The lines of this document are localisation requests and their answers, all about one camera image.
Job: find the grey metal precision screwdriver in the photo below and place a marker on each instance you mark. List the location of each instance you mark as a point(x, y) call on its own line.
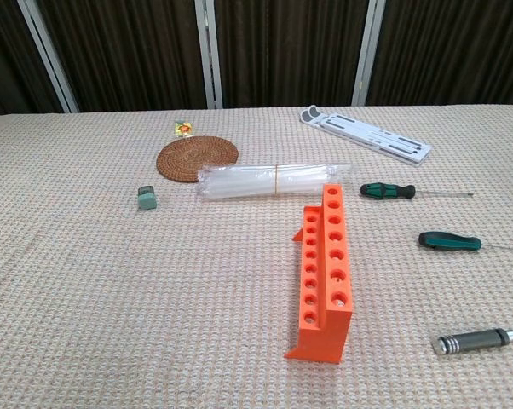
point(469, 341)

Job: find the orange tube rack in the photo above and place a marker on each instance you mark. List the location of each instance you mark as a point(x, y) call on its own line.
point(324, 336)

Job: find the bundle of clear plastic tubes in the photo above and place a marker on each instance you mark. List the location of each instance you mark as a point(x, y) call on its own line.
point(248, 183)

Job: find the round woven brown coaster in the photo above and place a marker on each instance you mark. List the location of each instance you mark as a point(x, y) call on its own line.
point(188, 155)

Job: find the small yellow candy packet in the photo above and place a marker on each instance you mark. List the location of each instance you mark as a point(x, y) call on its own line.
point(182, 128)

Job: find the small green pencil sharpener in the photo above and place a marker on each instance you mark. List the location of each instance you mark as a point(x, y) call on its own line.
point(147, 201)

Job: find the beige woven tablecloth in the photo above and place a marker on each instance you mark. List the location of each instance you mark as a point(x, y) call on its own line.
point(111, 277)

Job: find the grey partition frame post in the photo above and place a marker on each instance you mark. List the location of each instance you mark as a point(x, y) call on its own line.
point(209, 55)
point(47, 55)
point(367, 55)

